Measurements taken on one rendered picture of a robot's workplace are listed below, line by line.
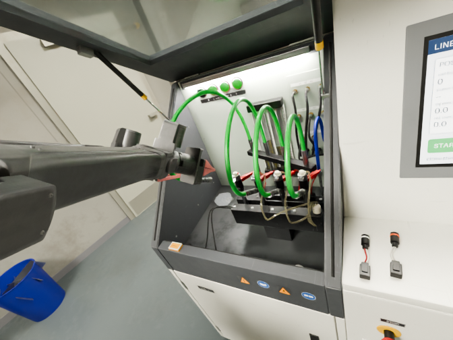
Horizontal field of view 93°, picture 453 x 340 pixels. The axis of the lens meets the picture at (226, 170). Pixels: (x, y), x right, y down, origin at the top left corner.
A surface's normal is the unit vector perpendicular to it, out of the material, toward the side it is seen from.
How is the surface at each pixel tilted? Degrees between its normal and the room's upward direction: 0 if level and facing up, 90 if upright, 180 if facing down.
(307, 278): 0
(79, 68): 90
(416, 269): 0
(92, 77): 90
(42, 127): 90
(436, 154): 76
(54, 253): 90
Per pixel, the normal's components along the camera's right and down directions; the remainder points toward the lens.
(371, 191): -0.46, 0.39
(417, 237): -0.32, -0.81
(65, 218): 0.73, 0.13
